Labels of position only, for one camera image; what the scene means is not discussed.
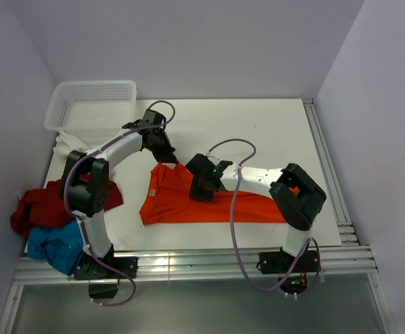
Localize orange t shirt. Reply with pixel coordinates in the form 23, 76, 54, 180
139, 164, 285, 225

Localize white plastic mesh basket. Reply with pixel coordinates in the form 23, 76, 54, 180
44, 80, 137, 132

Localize dark red t shirt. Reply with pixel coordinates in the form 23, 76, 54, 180
9, 177, 124, 238

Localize aluminium rail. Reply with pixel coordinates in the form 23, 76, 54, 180
302, 99, 398, 333
11, 246, 378, 285

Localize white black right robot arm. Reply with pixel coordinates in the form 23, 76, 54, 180
185, 153, 326, 271

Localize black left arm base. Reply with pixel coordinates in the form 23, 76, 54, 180
73, 255, 139, 300

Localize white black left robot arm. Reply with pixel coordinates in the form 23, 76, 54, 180
60, 100, 178, 278

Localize aluminium right side rail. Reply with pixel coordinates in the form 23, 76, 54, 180
302, 99, 398, 333

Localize white t shirt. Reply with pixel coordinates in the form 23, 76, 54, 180
53, 131, 96, 161

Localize aluminium front rail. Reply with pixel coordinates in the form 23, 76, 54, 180
11, 246, 378, 285

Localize blue t shirt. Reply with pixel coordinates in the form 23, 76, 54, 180
26, 220, 84, 276

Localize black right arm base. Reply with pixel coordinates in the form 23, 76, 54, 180
256, 250, 321, 294

